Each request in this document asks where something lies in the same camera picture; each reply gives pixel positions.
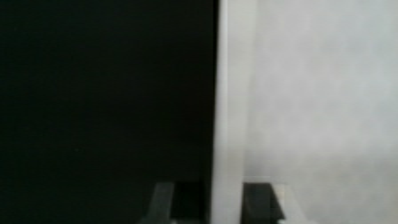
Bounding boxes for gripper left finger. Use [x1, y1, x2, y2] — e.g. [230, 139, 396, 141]
[145, 182, 175, 224]

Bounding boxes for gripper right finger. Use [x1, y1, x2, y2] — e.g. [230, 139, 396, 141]
[243, 183, 294, 224]

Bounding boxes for white desk tabletop tray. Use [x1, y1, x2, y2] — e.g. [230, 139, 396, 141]
[209, 0, 398, 224]

